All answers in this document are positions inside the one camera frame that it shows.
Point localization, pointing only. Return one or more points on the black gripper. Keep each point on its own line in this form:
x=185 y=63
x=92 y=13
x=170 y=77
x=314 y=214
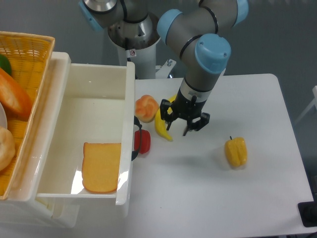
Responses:
x=188 y=110

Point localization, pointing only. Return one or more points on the white top drawer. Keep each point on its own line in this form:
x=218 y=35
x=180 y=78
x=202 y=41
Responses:
x=97 y=107

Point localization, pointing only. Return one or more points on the white frame at right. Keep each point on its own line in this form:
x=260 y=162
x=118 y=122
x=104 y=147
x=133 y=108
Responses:
x=312 y=105

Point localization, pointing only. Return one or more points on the round bread roll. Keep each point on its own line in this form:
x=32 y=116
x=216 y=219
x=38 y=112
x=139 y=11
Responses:
x=146 y=108

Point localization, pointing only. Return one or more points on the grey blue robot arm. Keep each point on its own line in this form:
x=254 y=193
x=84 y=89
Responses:
x=194 y=38

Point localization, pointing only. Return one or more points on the red bell pepper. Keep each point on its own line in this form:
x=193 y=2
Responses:
x=142 y=141

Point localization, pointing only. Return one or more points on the toast bread slice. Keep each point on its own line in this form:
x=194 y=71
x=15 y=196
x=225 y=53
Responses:
x=100 y=166

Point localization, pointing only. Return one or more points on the yellow bell pepper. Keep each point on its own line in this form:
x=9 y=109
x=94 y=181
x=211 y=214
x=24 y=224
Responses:
x=236 y=151

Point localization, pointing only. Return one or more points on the black device at edge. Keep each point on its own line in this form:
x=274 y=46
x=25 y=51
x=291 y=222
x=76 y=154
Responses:
x=308 y=213

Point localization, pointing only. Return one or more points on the pale round bun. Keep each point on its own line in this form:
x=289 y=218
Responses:
x=7 y=147

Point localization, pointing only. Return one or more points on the yellow woven basket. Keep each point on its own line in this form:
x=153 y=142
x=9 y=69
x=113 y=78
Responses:
x=29 y=56

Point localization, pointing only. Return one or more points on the green vegetable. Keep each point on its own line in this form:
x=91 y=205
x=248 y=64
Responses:
x=5 y=64

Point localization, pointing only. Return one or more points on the orange baguette bread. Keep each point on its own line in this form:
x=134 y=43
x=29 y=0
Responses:
x=14 y=97

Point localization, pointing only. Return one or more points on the white drawer cabinet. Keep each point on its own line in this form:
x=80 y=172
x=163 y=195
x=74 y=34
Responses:
x=22 y=205

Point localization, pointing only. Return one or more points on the yellow banana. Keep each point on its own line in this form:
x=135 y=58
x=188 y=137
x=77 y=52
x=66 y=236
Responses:
x=160 y=127

